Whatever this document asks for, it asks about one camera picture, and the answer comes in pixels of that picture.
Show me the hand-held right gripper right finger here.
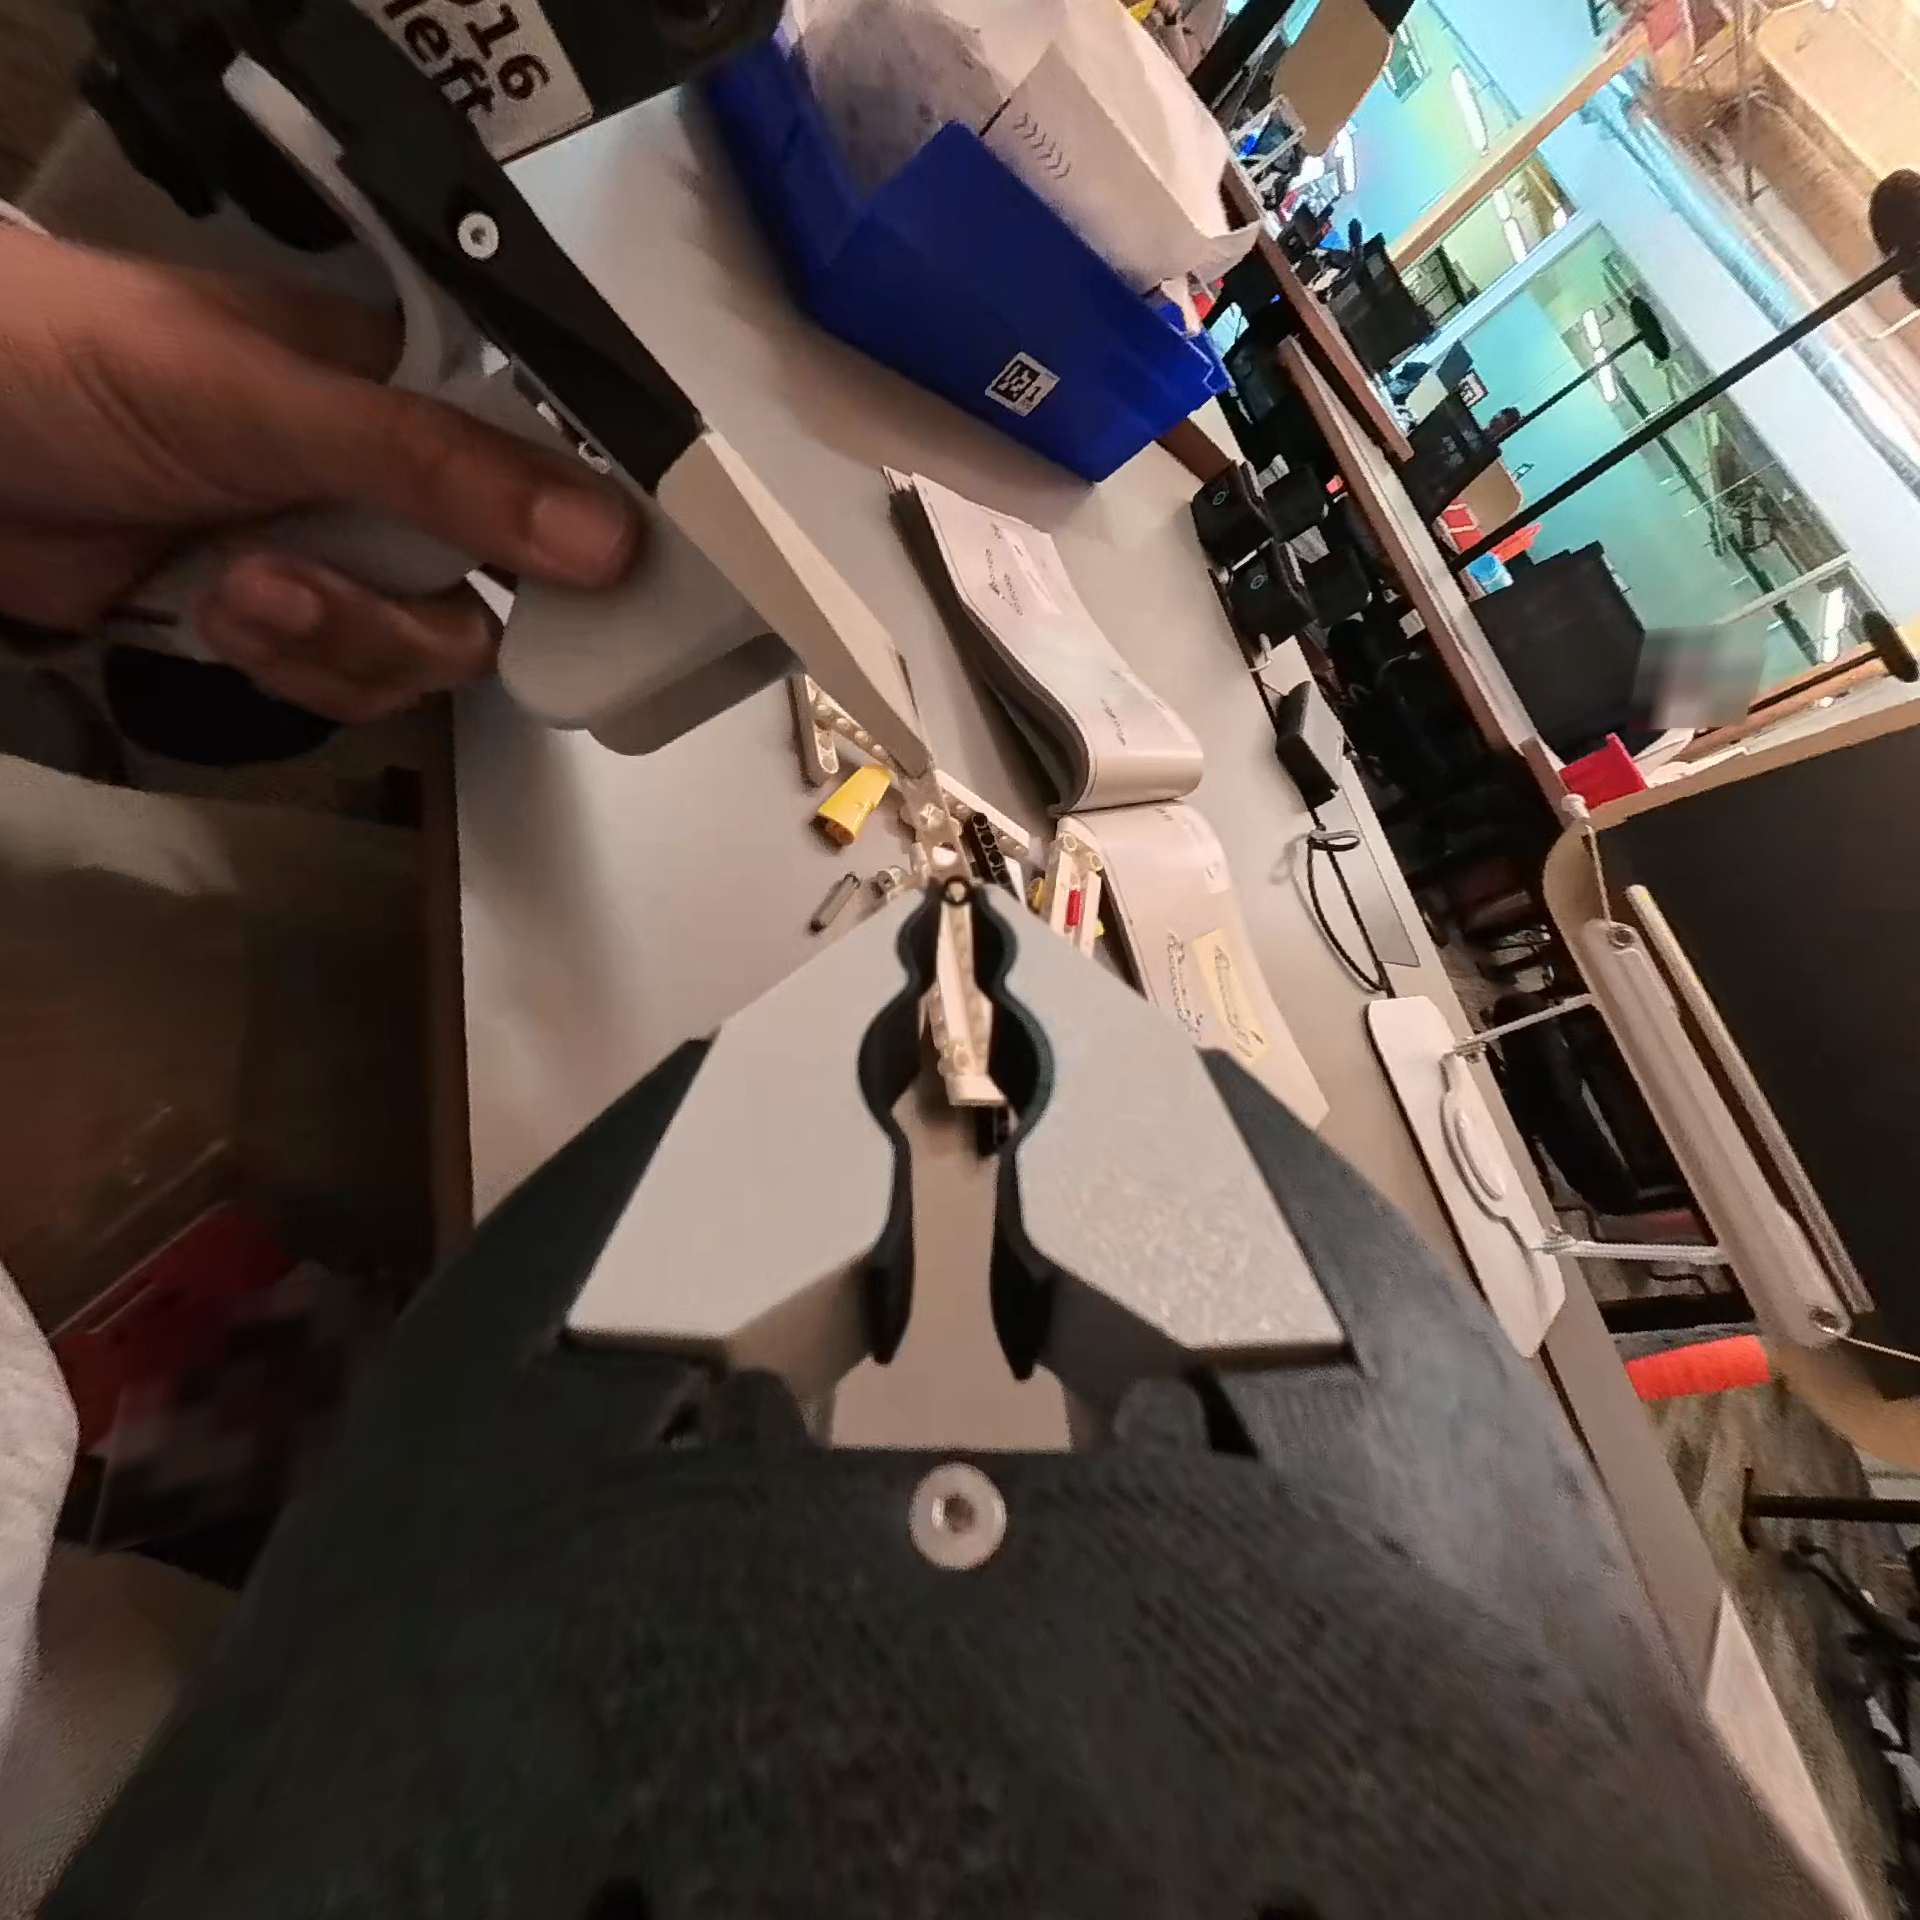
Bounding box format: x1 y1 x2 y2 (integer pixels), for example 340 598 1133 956
957 882 1348 1383

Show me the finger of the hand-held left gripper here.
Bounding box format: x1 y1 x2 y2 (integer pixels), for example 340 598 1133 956
498 499 801 754
655 431 937 782

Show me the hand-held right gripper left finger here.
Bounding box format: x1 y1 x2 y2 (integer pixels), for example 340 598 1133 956
567 882 951 1374

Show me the pile of white lego pieces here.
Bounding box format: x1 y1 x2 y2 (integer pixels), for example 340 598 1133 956
877 756 1121 953

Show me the white lego assembly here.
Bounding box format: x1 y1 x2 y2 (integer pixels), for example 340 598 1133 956
901 879 1011 1115

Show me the person's left hand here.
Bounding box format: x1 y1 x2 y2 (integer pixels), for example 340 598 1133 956
0 224 643 724

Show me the thick instruction booklet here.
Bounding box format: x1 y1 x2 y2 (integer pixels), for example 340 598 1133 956
883 464 1212 820

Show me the thin open booklet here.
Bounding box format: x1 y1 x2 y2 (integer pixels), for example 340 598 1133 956
1049 803 1331 1129

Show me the white monitor stand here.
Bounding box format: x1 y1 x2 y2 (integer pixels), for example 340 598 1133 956
1362 991 1727 1360

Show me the blue plastic bin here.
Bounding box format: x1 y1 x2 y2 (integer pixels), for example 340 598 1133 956
701 27 1234 486

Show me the black power adapter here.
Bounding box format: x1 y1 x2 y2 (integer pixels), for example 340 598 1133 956
1273 682 1347 808

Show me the white paper bag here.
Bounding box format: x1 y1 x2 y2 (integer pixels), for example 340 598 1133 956
791 0 1263 290

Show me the orange foam roll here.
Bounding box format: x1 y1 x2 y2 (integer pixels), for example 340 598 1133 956
1625 1338 1780 1407

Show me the black cable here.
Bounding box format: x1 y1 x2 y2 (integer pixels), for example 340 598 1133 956
1302 824 1391 995

